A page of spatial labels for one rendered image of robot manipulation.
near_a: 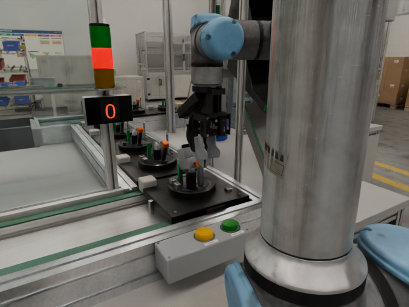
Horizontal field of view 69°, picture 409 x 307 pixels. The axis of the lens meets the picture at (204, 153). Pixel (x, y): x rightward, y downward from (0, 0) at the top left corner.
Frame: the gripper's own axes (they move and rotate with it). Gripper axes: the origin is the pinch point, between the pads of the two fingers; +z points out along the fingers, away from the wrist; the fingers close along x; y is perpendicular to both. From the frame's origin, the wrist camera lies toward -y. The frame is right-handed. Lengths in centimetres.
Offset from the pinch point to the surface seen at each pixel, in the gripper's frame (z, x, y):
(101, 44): -29.4, -19.4, -16.0
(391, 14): -53, 182, -59
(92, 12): -37.1, -19.8, -20.2
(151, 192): 10.3, -10.8, -10.2
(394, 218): 28, 69, 18
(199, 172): 2.9, -0.4, -0.8
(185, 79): 42, 430, -832
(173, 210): 10.3, -9.9, 2.4
